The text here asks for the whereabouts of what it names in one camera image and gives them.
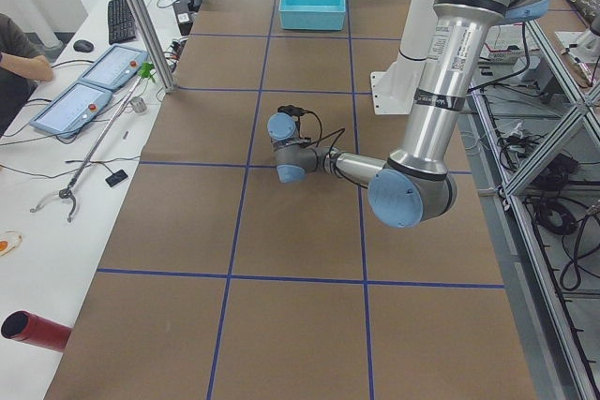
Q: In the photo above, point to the black power adapter box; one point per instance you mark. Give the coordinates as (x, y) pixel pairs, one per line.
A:
(184, 15)

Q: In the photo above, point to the fried egg toy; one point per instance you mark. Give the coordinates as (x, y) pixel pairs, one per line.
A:
(9, 241)

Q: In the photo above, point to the aluminium frame post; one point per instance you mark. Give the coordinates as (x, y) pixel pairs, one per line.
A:
(152, 44)

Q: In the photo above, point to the lower teach pendant tablet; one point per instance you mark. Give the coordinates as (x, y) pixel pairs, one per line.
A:
(75, 107)

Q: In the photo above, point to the aluminium lattice frame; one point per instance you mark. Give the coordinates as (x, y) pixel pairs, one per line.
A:
(535, 130)

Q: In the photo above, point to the teach pendant tablet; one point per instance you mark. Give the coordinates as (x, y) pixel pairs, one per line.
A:
(75, 107)
(115, 67)

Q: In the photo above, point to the small silver metal weight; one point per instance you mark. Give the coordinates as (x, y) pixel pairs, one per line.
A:
(138, 105)

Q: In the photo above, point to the red cylinder tube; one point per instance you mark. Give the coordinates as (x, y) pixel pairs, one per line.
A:
(29, 328)

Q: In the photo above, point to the metal reacher grabber tool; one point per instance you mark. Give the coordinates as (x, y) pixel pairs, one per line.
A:
(145, 74)

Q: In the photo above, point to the upper teach pendant tablet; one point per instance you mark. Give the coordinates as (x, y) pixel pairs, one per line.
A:
(115, 67)

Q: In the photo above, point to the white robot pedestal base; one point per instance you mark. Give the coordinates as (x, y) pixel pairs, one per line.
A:
(393, 89)

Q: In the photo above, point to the light blue plastic bin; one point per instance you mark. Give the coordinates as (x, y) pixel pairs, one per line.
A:
(312, 15)

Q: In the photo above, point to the black computer mouse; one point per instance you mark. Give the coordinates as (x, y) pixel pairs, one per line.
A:
(82, 45)

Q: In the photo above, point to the seated person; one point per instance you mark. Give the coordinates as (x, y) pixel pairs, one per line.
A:
(23, 67)

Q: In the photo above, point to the black smartphone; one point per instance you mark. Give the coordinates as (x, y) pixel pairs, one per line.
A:
(116, 178)

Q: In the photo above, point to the black keyboard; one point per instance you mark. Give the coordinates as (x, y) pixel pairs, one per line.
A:
(121, 22)

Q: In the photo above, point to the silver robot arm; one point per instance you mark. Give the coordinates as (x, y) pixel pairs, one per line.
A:
(413, 184)

